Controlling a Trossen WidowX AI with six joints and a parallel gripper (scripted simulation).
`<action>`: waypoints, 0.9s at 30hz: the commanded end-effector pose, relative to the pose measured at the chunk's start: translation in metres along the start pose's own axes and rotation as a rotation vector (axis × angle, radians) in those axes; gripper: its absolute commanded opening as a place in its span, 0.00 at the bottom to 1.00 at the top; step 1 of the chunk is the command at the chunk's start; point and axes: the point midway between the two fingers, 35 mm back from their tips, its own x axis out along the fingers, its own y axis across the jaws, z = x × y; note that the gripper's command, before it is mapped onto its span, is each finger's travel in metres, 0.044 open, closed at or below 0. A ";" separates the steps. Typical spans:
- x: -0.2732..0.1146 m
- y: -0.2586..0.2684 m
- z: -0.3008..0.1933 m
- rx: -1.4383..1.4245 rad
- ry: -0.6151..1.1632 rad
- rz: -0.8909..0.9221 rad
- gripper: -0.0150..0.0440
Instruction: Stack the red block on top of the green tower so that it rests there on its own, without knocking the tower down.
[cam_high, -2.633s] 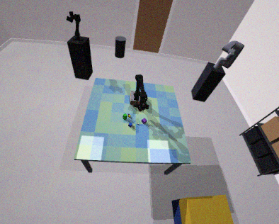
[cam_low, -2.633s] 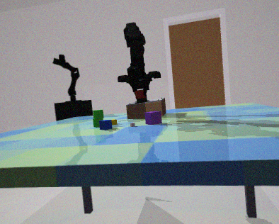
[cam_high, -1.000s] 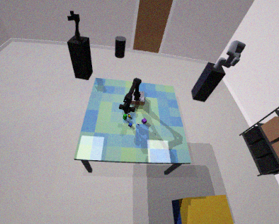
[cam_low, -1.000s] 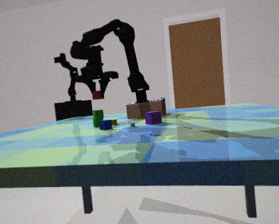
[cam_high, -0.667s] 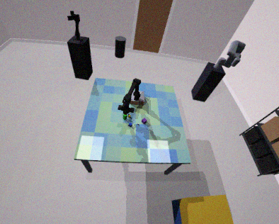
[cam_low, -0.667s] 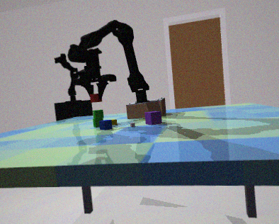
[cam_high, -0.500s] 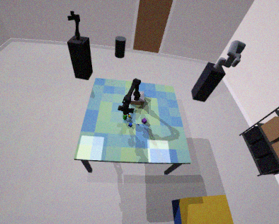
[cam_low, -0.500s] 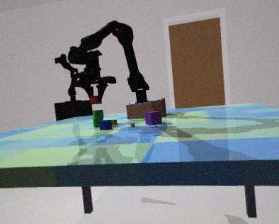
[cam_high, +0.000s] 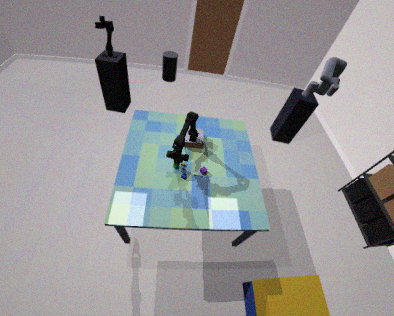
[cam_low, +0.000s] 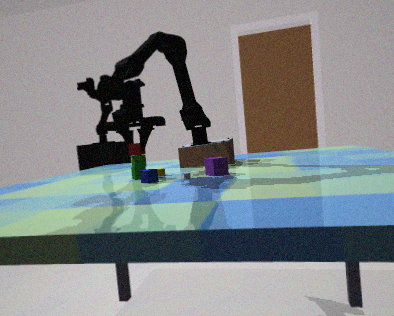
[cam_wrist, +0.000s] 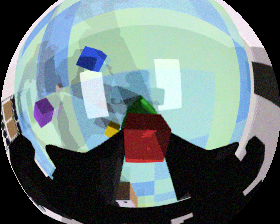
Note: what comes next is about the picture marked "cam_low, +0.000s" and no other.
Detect small yellow block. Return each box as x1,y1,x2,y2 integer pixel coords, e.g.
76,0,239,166
157,168,165,176

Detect blue block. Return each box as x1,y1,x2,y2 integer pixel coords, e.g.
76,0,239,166
140,169,159,183

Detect red block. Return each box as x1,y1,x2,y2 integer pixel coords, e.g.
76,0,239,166
128,143,146,156

